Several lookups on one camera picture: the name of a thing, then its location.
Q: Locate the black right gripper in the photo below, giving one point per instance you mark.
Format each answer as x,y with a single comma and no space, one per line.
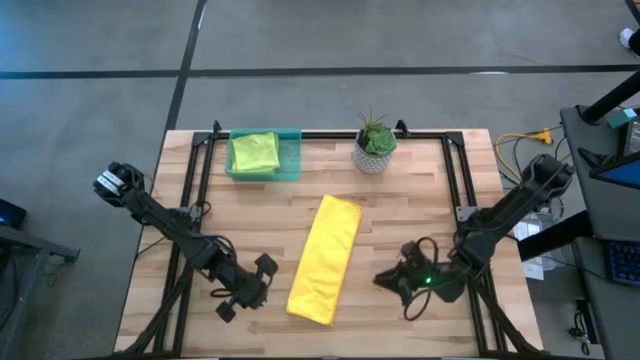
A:
430,280

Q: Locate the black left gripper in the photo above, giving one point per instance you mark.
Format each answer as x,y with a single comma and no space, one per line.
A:
247,290

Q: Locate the yellow microfiber towel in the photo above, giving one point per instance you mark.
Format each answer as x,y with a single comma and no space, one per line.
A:
325,260

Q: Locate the lime microfiber towel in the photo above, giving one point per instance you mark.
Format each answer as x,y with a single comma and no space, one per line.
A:
255,152

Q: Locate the green translucent plastic bin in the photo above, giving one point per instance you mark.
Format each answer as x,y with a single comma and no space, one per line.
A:
291,155

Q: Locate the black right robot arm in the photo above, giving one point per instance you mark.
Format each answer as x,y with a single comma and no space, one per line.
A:
510,205

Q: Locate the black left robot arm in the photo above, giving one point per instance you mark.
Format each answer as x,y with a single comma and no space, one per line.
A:
170,225

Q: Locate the grey metal mounting plate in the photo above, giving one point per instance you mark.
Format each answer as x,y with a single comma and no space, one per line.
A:
195,212
465,213

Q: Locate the succulent in patterned pot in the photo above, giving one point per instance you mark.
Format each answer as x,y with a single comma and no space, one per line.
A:
372,150

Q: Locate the white paper sheet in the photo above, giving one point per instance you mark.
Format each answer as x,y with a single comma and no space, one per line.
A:
530,235

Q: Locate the black desk support bar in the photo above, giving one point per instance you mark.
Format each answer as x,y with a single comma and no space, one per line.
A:
550,240

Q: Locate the grey metal cart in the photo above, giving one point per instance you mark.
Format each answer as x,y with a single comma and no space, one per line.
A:
30,245

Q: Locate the grey desk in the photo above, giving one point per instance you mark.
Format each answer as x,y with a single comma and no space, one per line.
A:
615,215

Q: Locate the black keyboard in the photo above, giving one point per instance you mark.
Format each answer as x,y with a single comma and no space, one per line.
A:
625,262

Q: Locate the black device with blue light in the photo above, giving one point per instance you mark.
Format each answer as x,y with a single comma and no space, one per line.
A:
10,214

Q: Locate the laptop with blue screen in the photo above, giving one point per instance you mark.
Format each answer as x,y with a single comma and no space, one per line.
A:
625,172

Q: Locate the small teal box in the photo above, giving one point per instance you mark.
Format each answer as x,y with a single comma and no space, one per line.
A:
622,117

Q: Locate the black pole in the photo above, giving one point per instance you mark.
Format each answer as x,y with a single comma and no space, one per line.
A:
612,97

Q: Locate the person's foot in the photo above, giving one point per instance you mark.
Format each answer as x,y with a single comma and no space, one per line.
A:
629,39

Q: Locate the black aluminium table frame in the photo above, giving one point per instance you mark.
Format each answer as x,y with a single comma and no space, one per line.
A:
325,135

